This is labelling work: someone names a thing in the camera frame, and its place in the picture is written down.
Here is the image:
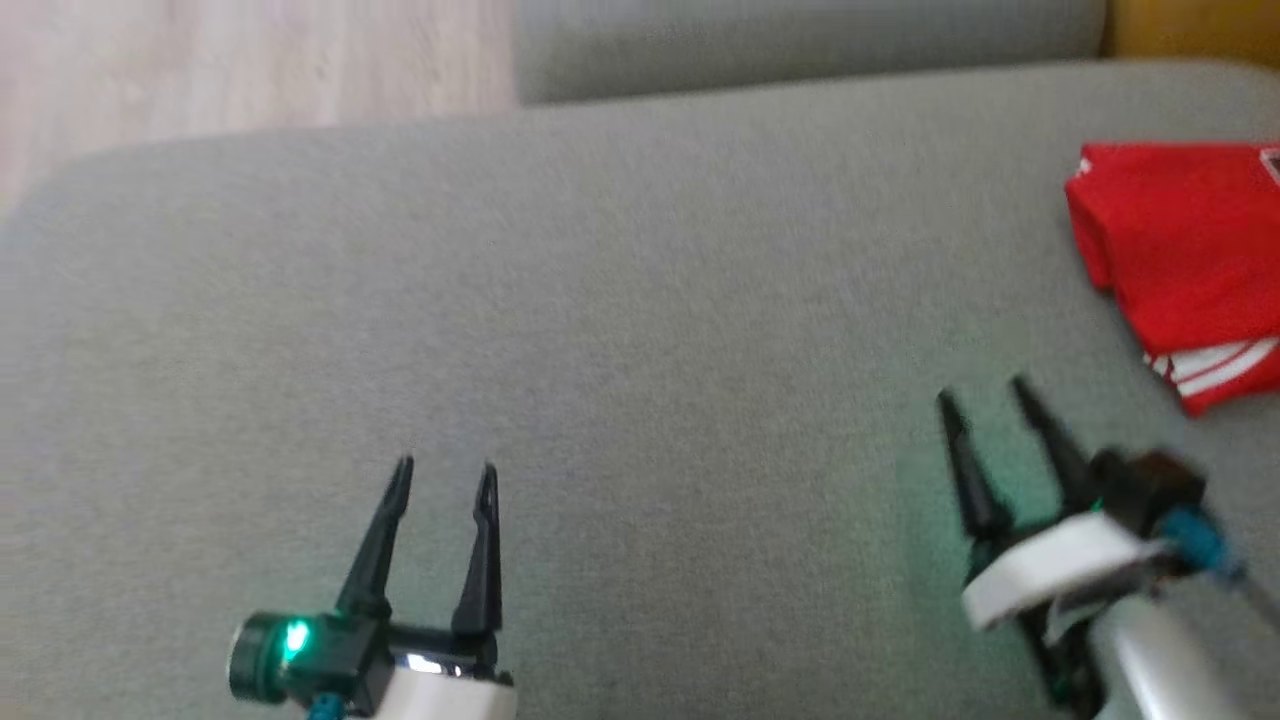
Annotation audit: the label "right arm cable blue plug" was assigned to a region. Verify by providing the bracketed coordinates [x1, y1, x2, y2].
[1163, 505, 1280, 623]

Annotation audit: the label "red shorts thin white stripes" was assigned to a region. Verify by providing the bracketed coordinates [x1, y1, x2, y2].
[1063, 142, 1280, 418]

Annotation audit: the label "grey sofa backrest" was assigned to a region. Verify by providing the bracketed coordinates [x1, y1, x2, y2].
[512, 0, 1109, 106]

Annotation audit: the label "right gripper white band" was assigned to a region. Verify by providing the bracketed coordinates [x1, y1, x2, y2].
[937, 377, 1209, 633]

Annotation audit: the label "grey sofa seat cushion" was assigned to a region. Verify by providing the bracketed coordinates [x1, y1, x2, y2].
[0, 58, 1280, 720]

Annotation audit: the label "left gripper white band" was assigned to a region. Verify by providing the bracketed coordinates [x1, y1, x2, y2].
[228, 456, 519, 720]

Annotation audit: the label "yellow upholstered object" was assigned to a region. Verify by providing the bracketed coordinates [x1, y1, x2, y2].
[1100, 0, 1280, 71]

